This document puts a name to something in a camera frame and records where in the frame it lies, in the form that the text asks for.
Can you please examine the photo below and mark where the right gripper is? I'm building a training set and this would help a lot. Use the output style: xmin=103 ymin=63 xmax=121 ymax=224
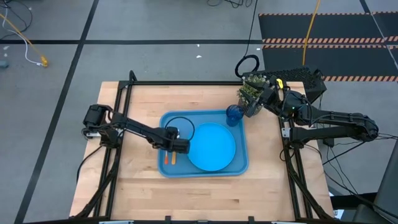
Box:
xmin=250 ymin=83 xmax=286 ymax=114

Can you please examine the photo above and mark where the blue translucent plastic cup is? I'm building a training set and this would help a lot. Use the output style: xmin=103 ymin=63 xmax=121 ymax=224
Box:
xmin=226 ymin=104 xmax=245 ymax=128

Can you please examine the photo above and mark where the blue plastic tray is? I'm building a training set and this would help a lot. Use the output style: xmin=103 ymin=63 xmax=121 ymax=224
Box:
xmin=157 ymin=109 xmax=249 ymax=179

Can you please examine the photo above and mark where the blue round plate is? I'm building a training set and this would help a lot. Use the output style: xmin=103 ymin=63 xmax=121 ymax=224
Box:
xmin=187 ymin=122 xmax=236 ymax=172

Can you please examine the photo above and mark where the potted plant in striped pot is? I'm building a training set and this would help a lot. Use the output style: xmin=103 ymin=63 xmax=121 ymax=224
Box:
xmin=238 ymin=73 xmax=270 ymax=118

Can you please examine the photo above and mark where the black hazard-striped floor mat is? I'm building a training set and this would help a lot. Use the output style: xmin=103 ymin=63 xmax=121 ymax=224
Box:
xmin=257 ymin=11 xmax=398 ymax=44
xmin=262 ymin=45 xmax=398 ymax=82

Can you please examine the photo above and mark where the dark grey equipment case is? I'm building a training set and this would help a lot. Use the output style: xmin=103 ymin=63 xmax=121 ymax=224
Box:
xmin=353 ymin=139 xmax=398 ymax=224

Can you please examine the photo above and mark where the left arm's black cable loop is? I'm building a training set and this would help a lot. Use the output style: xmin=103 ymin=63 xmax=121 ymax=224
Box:
xmin=164 ymin=116 xmax=196 ymax=141

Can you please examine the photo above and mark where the black hanging cable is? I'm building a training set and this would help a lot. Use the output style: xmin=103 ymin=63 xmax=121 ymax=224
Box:
xmin=234 ymin=0 xmax=261 ymax=79

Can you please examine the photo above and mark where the yellow hanging cable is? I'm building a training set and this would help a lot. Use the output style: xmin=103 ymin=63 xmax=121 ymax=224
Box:
xmin=302 ymin=0 xmax=322 ymax=57

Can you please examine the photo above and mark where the black floor cable tangle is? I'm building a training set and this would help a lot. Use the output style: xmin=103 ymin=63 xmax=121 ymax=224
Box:
xmin=206 ymin=0 xmax=252 ymax=9

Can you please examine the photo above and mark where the yellow floor cable with plug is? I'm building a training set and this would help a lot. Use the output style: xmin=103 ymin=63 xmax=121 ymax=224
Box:
xmin=0 ymin=12 xmax=50 ymax=68

